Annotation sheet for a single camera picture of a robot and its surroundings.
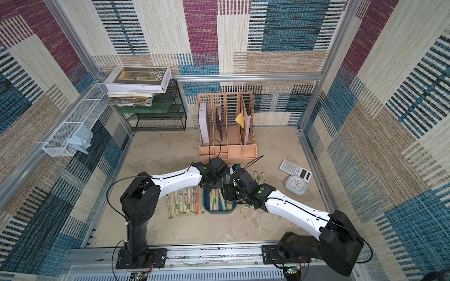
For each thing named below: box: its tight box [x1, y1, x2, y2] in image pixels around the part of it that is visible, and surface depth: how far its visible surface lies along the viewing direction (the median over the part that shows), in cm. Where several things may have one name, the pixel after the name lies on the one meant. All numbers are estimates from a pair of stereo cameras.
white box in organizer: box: [198, 102, 210, 145], surface depth 104 cm
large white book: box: [103, 65, 173, 94], surface depth 85 cm
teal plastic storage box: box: [202, 187, 238, 215], surface depth 88 cm
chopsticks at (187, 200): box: [183, 186, 190, 214], surface depth 90 cm
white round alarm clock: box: [284, 175, 308, 196], surface depth 93 cm
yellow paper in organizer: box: [234, 108, 245, 129], surface depth 91 cm
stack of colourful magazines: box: [104, 91, 153, 107], surface depth 83 cm
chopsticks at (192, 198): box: [189, 186, 196, 215], surface depth 90 cm
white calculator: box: [278, 158, 313, 184], surface depth 101 cm
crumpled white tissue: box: [66, 122, 94, 155], surface depth 69 cm
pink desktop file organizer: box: [196, 91, 258, 164], surface depth 107 cm
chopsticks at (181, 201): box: [178, 189, 184, 214], surface depth 89 cm
